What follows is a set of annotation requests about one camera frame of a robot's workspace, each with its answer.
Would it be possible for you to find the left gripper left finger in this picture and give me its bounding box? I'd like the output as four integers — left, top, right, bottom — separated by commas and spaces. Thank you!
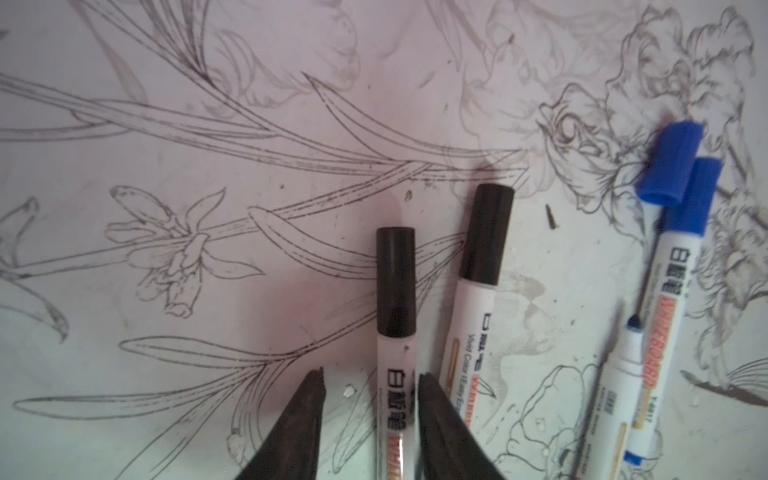
236, 368, 326, 480

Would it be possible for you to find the white marker pen blue tip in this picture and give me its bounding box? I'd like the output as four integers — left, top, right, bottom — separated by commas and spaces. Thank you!
575, 315, 644, 480

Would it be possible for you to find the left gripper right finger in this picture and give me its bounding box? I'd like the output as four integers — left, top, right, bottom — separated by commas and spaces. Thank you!
417, 373, 503, 480

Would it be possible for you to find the blue pen cap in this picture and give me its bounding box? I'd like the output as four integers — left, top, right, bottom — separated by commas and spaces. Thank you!
636, 121, 704, 207

